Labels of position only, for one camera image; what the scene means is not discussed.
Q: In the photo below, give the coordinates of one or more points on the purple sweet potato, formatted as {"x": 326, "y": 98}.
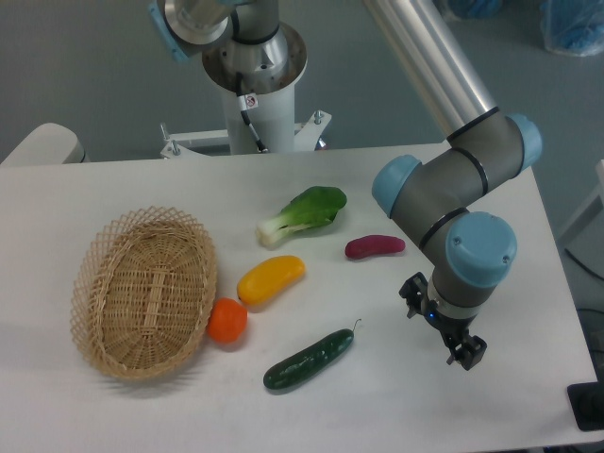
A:
{"x": 373, "y": 245}

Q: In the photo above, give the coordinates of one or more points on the woven wicker basket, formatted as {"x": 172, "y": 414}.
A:
{"x": 144, "y": 293}

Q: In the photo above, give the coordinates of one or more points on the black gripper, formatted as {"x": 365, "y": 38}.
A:
{"x": 421, "y": 297}

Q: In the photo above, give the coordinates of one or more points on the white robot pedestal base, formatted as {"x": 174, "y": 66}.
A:
{"x": 256, "y": 83}

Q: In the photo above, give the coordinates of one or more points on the yellow mango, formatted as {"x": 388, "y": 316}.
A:
{"x": 269, "y": 278}

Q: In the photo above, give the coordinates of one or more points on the blue plastic bag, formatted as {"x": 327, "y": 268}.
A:
{"x": 572, "y": 28}

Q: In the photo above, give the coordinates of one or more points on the black device at table edge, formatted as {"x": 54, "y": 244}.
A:
{"x": 586, "y": 401}

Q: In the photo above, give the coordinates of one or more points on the white chair left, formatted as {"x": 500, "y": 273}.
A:
{"x": 47, "y": 144}

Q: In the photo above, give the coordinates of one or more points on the green bok choy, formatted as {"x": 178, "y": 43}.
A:
{"x": 317, "y": 206}

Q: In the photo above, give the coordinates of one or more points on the green cucumber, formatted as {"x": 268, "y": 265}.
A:
{"x": 310, "y": 361}

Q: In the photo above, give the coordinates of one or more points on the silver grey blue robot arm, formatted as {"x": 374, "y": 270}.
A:
{"x": 471, "y": 252}

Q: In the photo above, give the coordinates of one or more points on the orange fruit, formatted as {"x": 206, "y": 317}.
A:
{"x": 228, "y": 321}

